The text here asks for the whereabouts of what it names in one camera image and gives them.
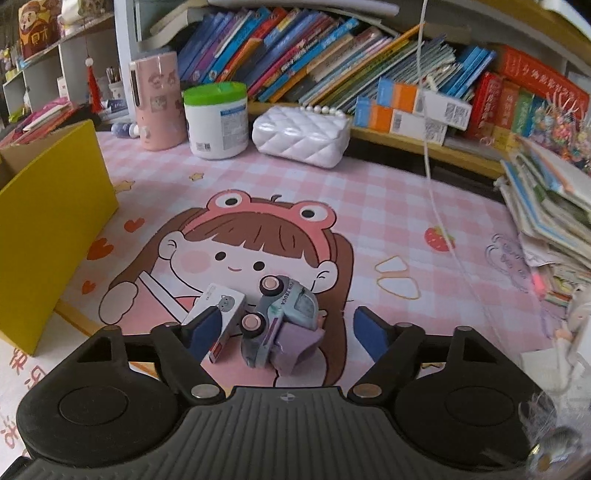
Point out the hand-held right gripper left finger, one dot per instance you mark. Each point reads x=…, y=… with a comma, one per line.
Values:
x=203, y=334

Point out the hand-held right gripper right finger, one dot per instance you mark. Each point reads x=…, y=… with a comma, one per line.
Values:
x=369, y=334

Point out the small white printed box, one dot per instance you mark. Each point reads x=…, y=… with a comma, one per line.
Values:
x=222, y=300

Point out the purple soft item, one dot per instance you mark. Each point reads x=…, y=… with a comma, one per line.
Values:
x=295, y=353

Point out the pale green toy car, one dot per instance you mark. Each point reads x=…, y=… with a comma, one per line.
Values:
x=288, y=309

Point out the yellow cardboard box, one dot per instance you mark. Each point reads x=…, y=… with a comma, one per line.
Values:
x=46, y=240

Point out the pink printed desk mat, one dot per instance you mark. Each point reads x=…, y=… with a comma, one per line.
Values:
x=392, y=207

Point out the wooden bookshelf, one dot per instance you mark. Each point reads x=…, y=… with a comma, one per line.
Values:
x=461, y=154

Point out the grey fluffy fur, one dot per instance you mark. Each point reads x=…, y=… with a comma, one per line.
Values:
x=549, y=434

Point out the white quilted tissue box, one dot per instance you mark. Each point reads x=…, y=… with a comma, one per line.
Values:
x=300, y=136

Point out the white canister with green lid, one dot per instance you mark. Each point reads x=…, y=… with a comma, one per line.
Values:
x=217, y=120

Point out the orange blue white carton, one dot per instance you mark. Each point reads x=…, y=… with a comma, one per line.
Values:
x=425, y=104
x=397, y=121

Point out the pile of papers and booklets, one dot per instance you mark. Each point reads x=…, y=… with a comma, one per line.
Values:
x=549, y=212

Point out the small purple white bottle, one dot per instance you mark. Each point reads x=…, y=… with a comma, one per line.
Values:
x=123, y=130

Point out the pink thermos bottle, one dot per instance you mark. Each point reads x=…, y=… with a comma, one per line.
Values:
x=157, y=101

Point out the white pen holder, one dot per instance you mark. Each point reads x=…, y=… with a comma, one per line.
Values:
x=115, y=87

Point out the pile of red books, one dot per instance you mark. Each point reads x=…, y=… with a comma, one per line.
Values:
x=41, y=117

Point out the red tassel ornament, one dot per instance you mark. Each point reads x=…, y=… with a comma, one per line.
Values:
x=95, y=85

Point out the colourful beaded ornament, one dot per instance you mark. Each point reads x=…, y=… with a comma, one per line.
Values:
x=561, y=124

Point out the red boxed book set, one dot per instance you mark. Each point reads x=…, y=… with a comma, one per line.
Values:
x=521, y=92

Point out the white shelf unit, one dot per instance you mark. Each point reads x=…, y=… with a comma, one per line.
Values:
x=74, y=60

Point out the stack of thick books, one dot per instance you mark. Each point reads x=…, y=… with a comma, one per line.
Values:
x=175, y=23

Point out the red gold printed bag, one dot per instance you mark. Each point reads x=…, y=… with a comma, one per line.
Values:
x=39, y=27

